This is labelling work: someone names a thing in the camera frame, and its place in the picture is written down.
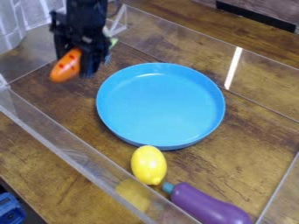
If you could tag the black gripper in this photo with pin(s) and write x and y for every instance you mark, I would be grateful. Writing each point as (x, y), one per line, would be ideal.
(80, 24)

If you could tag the blue plastic object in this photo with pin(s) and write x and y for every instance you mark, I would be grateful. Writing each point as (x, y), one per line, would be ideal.
(12, 213)

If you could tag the yellow toy lemon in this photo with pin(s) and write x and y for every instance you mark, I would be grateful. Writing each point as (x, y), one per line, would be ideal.
(148, 165)

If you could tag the orange toy carrot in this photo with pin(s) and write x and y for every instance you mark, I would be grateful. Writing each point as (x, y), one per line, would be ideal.
(67, 68)

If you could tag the clear acrylic enclosure wall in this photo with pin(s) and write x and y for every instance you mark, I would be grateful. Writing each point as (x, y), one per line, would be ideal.
(68, 165)

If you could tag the blue round tray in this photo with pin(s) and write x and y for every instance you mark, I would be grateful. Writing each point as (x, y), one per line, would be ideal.
(160, 104)

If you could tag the purple toy eggplant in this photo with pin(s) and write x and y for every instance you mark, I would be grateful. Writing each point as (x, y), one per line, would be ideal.
(207, 209)

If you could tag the white mesh curtain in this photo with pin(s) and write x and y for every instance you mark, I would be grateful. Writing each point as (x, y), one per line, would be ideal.
(21, 15)

